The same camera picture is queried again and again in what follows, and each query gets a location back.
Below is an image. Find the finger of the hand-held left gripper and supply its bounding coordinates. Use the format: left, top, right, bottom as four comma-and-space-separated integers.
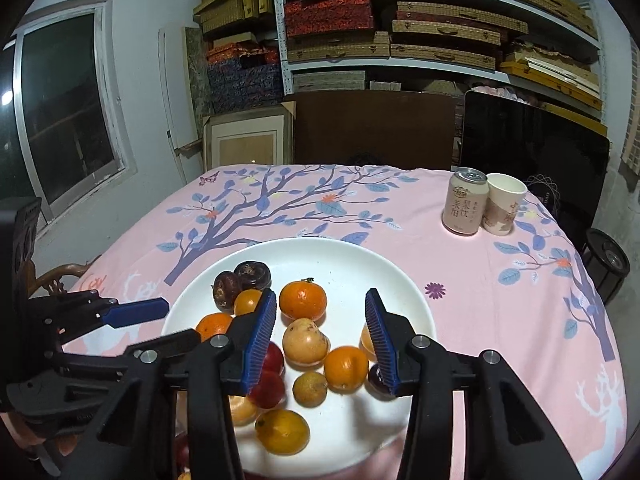
30, 290, 171, 343
50, 328, 202, 383

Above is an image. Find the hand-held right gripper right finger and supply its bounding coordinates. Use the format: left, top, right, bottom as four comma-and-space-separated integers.
364, 288, 583, 480

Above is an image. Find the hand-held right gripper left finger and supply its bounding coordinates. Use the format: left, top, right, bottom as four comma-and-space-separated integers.
57, 288, 277, 480

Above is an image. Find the red plum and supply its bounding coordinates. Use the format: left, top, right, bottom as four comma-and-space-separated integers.
262, 342, 286, 376

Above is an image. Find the dark purple mangosteen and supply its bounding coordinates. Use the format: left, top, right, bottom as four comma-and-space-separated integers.
235, 261, 272, 292
212, 271, 242, 311
368, 364, 396, 401

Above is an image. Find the yellow pear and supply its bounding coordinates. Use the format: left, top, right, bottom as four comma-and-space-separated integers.
282, 318, 331, 366

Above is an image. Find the large orange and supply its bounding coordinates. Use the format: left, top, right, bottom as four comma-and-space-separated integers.
324, 345, 370, 393

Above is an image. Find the red tomato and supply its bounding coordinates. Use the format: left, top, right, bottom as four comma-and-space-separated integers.
248, 371, 286, 409

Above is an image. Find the orange tangerine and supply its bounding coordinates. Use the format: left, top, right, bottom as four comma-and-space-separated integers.
279, 278, 328, 321

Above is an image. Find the white oval plate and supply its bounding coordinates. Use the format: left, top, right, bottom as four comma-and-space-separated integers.
160, 237, 437, 477

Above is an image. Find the pale yellow peach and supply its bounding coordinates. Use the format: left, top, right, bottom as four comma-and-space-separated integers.
227, 394, 261, 427

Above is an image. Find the yellow orange with stem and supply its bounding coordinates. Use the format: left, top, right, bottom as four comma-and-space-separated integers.
255, 409, 311, 456

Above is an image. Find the large red apple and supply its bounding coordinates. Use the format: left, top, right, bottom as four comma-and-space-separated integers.
172, 432, 191, 468

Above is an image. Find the wooden chair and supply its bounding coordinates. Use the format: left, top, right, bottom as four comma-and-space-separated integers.
27, 255, 103, 301

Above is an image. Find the small orange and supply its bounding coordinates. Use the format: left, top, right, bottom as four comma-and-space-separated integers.
233, 289, 263, 317

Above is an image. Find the small yellow-brown fruit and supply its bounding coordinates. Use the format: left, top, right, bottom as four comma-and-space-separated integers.
292, 371, 329, 407

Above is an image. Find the pink printed tablecloth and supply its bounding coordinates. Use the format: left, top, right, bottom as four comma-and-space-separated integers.
60, 162, 628, 480

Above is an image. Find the white framed window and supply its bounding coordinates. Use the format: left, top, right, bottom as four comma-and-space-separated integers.
12, 0, 138, 226

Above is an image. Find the pink drink can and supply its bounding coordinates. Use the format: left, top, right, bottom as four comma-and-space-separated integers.
441, 167, 490, 237

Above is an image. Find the paper cup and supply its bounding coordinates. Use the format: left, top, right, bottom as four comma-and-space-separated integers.
481, 173, 528, 237

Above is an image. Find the brown board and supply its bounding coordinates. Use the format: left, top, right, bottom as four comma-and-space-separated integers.
292, 91, 457, 170

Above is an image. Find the white leaning board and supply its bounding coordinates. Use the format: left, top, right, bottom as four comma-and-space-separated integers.
159, 27, 202, 183

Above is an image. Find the black round stool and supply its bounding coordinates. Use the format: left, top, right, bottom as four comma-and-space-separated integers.
582, 228, 631, 306

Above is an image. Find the grey stone slab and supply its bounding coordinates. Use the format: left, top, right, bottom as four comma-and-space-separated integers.
185, 27, 217, 126

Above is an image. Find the black panel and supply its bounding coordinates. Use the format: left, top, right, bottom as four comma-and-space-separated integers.
461, 91, 610, 226

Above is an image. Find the stack of blue patterned boxes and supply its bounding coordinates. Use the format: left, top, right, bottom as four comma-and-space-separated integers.
207, 55, 286, 116

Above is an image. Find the white metal shelf rack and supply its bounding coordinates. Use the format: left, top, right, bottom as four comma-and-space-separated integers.
270, 0, 606, 126

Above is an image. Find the stack of tan woven boxes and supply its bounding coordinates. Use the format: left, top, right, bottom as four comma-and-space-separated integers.
280, 0, 603, 116

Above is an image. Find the pile of tan boxes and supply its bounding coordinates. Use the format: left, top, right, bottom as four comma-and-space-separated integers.
192, 0, 275, 37

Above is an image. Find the stack of red patterned boxes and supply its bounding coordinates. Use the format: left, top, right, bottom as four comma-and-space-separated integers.
284, 0, 376, 38

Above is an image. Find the wooden picture frame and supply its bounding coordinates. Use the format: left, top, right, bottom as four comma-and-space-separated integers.
202, 101, 296, 171

